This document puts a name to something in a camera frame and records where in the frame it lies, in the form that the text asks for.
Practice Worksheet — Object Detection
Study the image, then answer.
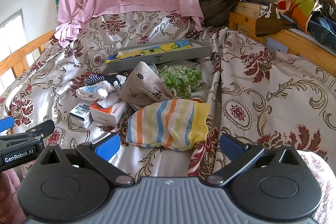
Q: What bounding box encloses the brown lettered bag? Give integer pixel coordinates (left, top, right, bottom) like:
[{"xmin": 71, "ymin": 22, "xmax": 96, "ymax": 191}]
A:
[{"xmin": 255, "ymin": 3, "xmax": 297, "ymax": 37}]

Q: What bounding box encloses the person's left hand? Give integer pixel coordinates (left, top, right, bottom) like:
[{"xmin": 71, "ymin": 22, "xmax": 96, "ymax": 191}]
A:
[{"xmin": 0, "ymin": 169, "xmax": 26, "ymax": 224}]

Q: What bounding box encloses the white blue patterned cloth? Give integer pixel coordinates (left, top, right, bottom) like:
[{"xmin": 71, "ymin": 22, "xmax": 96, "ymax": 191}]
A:
[{"xmin": 76, "ymin": 86, "xmax": 108, "ymax": 101}]

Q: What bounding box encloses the colourful patchwork clothes pile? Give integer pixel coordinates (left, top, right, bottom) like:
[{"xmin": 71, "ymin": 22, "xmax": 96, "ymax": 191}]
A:
[{"xmin": 277, "ymin": 0, "xmax": 335, "ymax": 52}]

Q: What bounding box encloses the bag of green pieces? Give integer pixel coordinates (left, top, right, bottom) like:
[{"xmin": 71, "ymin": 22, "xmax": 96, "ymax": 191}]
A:
[{"xmin": 157, "ymin": 65, "xmax": 202, "ymax": 99}]

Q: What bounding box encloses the blue white medicine box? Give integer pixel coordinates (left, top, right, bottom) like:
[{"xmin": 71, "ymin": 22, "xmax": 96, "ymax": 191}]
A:
[{"xmin": 70, "ymin": 101, "xmax": 93, "ymax": 128}]

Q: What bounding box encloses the window with white frame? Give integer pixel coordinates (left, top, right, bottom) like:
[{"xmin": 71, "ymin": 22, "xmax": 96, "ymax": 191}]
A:
[{"xmin": 0, "ymin": 9, "xmax": 34, "ymax": 94}]

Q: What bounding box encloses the wooden bed frame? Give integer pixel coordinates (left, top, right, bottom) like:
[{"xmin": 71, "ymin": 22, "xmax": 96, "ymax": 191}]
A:
[{"xmin": 1, "ymin": 2, "xmax": 335, "ymax": 78}]

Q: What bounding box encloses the striped pastel cloth pouch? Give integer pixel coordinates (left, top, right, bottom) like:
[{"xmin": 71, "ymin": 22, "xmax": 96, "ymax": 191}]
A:
[{"xmin": 126, "ymin": 99, "xmax": 210, "ymax": 151}]

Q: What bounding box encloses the navy striped sock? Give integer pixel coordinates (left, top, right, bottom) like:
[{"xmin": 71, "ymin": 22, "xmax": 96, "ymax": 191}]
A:
[{"xmin": 85, "ymin": 75, "xmax": 126, "ymax": 88}]

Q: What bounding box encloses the beige linen drawstring bag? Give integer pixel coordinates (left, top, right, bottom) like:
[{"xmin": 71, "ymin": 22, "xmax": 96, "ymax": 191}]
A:
[{"xmin": 120, "ymin": 61, "xmax": 174, "ymax": 107}]

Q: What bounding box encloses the orange white medicine box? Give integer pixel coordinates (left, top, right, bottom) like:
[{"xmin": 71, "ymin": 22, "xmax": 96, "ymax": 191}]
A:
[{"xmin": 90, "ymin": 99, "xmax": 130, "ymax": 127}]

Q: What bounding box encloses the floral satin bedspread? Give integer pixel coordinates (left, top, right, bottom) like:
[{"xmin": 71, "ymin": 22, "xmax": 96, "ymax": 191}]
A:
[{"xmin": 0, "ymin": 10, "xmax": 336, "ymax": 224}]

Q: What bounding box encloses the grey tray with cartoon lining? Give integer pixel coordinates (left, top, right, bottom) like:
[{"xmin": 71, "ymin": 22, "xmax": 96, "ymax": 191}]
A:
[{"xmin": 105, "ymin": 39, "xmax": 211, "ymax": 73}]

